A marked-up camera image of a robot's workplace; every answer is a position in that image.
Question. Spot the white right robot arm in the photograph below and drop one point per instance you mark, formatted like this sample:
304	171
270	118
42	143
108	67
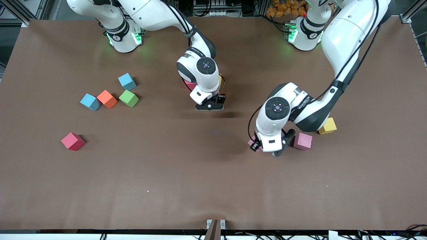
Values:
150	13

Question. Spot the aluminium frame profile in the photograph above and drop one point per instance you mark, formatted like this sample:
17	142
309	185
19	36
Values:
42	8
405	19

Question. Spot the orange foam block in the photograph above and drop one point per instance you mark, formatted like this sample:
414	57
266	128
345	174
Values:
107	99

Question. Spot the red foam block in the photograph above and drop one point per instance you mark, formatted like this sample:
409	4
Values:
72	141
189	85

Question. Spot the brown table cover sheet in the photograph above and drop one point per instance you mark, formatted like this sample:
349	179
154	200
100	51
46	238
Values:
213	180

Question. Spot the silver metal rack equipment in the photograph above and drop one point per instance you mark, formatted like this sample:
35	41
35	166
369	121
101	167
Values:
213	6

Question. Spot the green foam block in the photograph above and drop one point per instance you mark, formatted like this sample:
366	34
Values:
128	98

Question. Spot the metal bracket with brown wedge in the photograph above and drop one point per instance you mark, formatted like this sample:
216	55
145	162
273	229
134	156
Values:
216	227

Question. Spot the pink foam block with notch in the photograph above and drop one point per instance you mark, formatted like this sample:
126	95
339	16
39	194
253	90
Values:
304	141

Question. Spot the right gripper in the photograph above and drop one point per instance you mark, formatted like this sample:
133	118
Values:
221	99

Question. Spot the blue foam block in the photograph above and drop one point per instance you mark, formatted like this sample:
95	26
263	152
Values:
90	102
127	81

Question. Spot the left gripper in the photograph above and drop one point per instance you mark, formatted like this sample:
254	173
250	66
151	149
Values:
256	145

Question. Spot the bag of orange items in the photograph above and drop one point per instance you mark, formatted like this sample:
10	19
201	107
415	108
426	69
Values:
283	8

